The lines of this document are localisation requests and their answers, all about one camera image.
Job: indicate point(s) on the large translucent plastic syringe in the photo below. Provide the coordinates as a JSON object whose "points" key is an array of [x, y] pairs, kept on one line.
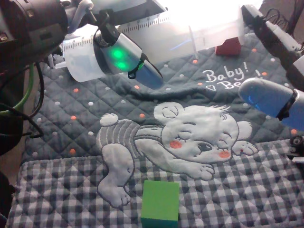
{"points": [[80, 64]]}

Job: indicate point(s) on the grey quilt with bear print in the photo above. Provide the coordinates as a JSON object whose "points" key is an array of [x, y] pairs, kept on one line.
{"points": [[71, 99]]}

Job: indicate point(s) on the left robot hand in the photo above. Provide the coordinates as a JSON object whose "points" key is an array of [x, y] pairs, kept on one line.
{"points": [[114, 54]]}

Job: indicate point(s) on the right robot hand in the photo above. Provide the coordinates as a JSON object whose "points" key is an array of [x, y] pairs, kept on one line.
{"points": [[261, 95]]}

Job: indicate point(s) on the green block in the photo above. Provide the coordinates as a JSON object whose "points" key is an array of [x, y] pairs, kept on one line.
{"points": [[160, 199]]}

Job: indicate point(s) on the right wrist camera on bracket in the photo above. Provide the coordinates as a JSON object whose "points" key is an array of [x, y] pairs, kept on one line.
{"points": [[297, 142]]}

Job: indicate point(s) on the red block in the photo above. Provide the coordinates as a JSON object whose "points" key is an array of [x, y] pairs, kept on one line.
{"points": [[229, 48]]}

